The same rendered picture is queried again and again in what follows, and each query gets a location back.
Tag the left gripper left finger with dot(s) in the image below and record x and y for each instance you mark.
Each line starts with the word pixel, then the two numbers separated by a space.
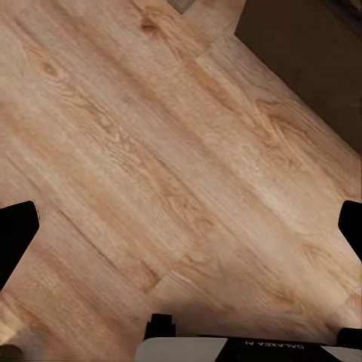
pixel 18 226

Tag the pillar candle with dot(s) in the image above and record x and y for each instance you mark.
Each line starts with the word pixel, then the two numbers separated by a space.
pixel 11 353

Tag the cabinet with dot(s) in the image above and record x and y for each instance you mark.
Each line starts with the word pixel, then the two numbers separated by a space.
pixel 314 46

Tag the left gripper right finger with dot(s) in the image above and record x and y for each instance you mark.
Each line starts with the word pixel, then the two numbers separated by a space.
pixel 350 224

